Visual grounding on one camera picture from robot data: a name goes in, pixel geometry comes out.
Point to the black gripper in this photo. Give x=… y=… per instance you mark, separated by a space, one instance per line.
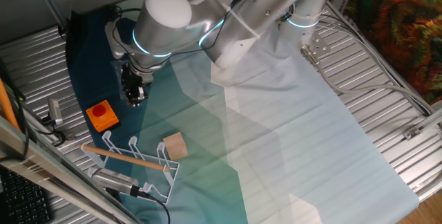
x=134 y=80

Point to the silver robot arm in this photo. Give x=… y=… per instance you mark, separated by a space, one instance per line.
x=165 y=23

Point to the wooden rod of rack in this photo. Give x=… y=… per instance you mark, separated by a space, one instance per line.
x=124 y=157

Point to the orange box with red button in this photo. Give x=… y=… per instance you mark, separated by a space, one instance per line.
x=102 y=116

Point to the small wooden block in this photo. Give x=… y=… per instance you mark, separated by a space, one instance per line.
x=176 y=146

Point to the grey vertical pole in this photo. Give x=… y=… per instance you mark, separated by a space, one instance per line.
x=48 y=2

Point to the orange stick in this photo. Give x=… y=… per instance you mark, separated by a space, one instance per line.
x=6 y=108

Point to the black keyboard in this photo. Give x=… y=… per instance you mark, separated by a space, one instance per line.
x=20 y=200

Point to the blue green white tablecloth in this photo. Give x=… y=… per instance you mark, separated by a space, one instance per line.
x=293 y=130

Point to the colourful patterned cloth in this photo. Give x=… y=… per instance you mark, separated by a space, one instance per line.
x=400 y=27

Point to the small camera on stand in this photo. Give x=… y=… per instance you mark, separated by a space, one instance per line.
x=55 y=111

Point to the silver depth camera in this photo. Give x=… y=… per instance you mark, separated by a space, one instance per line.
x=112 y=180

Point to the aluminium frame bar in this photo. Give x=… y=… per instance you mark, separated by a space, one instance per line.
x=41 y=179

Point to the metal base plate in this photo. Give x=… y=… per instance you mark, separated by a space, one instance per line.
x=319 y=44

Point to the small metal bracket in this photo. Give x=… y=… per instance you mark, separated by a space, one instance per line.
x=412 y=133

